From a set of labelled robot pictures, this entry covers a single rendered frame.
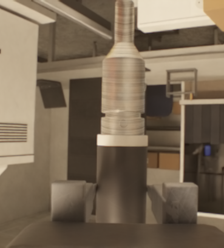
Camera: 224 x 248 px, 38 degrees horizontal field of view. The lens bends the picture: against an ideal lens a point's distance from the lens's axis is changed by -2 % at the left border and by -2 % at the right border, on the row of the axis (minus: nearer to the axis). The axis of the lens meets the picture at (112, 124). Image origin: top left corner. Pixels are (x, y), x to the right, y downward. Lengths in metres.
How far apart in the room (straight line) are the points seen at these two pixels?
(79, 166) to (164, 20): 1.75
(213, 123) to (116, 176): 2.24
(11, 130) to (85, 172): 1.44
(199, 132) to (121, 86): 2.26
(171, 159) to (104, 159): 4.43
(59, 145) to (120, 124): 5.85
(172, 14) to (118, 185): 0.88
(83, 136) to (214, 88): 1.07
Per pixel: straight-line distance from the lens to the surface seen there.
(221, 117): 2.38
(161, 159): 4.63
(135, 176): 0.16
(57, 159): 6.03
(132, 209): 0.16
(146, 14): 1.04
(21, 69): 1.22
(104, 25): 1.12
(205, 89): 2.63
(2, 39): 1.17
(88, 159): 2.51
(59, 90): 2.83
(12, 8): 1.23
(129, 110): 0.16
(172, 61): 1.96
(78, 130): 2.56
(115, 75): 0.16
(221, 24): 0.84
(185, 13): 1.00
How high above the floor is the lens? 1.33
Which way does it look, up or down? 2 degrees down
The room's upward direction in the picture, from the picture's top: 179 degrees counter-clockwise
